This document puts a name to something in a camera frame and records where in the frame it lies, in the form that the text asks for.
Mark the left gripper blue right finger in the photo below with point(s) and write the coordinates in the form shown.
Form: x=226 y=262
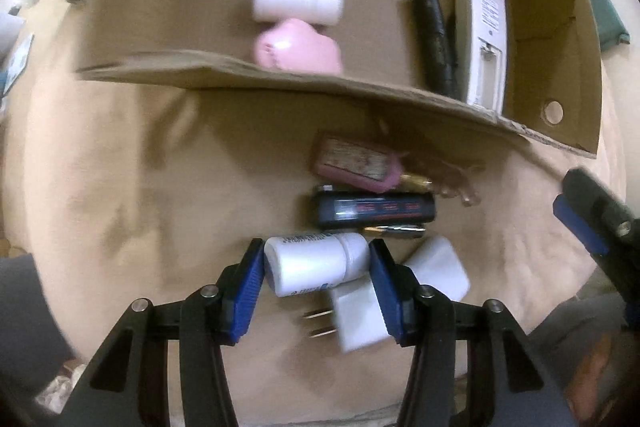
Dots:
x=471 y=366

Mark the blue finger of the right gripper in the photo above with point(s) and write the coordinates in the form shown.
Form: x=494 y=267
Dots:
x=579 y=227

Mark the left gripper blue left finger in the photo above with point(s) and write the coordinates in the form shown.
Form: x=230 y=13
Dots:
x=126 y=381

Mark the white earbuds case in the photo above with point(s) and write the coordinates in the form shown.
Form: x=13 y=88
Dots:
x=435 y=263

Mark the white wall charger plug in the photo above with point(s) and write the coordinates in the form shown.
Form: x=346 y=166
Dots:
x=356 y=318

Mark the gold black AA battery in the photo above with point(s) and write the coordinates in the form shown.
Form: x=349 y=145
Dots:
x=396 y=231

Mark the white pill bottle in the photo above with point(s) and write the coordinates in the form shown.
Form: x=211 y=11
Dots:
x=300 y=264

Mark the black labelled battery stick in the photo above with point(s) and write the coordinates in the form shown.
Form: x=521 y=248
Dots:
x=336 y=210

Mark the pink patterned small case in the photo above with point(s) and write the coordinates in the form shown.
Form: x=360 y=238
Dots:
x=369 y=167

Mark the black flashlight with strap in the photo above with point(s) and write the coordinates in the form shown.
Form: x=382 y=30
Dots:
x=434 y=48

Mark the pink plush coin purse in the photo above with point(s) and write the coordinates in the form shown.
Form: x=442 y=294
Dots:
x=295 y=46

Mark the person right hand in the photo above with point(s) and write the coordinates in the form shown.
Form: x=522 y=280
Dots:
x=600 y=380

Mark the teal cushion with orange stripe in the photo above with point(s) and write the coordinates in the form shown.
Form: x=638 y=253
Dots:
x=610 y=27

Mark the open cardboard box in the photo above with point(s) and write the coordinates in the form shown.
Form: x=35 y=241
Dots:
x=350 y=16

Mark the bathroom scale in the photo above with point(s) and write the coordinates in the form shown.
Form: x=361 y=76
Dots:
x=16 y=65

